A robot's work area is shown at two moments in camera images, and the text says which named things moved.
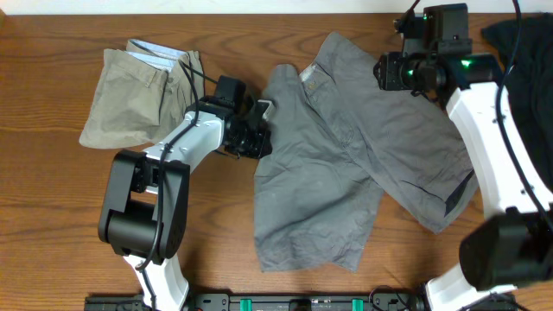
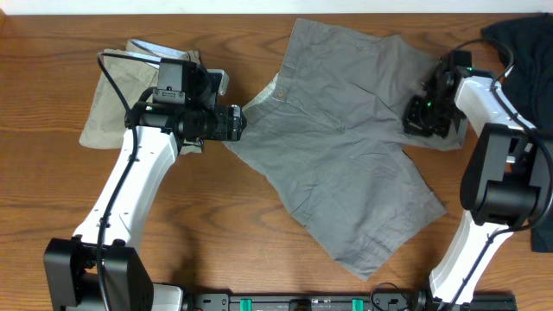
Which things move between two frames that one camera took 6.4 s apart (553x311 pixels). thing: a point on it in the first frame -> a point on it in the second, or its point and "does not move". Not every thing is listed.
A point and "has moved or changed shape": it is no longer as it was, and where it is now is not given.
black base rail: (292, 301) does not move
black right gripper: (387, 79) -> (412, 121)
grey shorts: (341, 142) has moved or changed shape
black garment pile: (530, 82) does not move
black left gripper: (258, 149) -> (227, 123)
